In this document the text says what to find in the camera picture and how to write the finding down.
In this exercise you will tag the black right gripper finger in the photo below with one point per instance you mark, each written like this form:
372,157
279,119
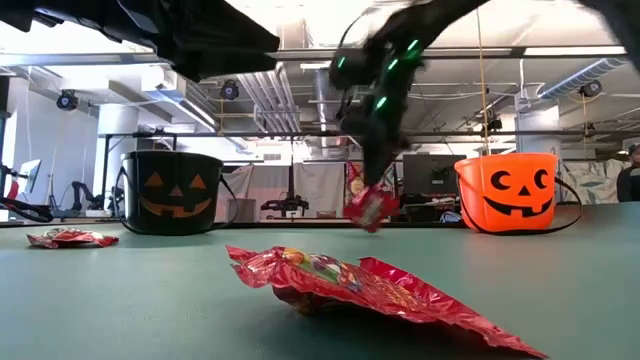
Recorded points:
380,155

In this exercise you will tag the patterned wall panel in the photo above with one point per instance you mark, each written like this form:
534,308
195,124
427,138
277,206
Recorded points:
590,182

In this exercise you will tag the red Skittles candy pack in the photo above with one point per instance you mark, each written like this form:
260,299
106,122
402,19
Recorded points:
70,238
371,207
380,295

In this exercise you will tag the grey box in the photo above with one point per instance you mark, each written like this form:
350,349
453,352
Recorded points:
245,210

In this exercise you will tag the black background frame bar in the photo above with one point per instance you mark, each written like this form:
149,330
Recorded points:
250,134

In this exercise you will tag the striped flexible duct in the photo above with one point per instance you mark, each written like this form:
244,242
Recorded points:
580,77

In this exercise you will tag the grey overhead crossbar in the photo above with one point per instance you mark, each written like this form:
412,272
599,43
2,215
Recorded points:
500,51

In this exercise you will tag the silver ventilation duct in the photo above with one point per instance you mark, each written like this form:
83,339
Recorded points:
322,100

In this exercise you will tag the white strip light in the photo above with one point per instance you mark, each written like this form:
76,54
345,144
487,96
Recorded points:
312,65

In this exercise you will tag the white hanging cloth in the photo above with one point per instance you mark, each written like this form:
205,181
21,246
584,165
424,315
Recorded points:
310,185

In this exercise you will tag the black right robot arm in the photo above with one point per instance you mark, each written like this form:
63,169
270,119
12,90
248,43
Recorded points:
450,12

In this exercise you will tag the black round ceiling camera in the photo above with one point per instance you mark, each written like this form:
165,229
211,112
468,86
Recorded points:
66,100
230,90
591,89

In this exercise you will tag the person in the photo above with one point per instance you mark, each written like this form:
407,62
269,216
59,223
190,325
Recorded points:
631,185

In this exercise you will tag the tilted white monitor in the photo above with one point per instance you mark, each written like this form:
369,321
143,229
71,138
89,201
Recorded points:
31,172

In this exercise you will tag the orange jack-o-lantern bucket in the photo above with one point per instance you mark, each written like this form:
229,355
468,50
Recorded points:
475,200

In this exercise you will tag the background black robot arm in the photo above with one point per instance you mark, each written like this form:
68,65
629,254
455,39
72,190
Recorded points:
287,205
80,192

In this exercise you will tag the green table mat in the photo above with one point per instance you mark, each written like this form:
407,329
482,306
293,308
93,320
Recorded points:
150,300

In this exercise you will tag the dark computer monitor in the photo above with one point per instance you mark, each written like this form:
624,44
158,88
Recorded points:
430,175

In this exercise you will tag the black jack-o-lantern bucket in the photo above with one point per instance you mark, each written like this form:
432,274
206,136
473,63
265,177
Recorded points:
172,170

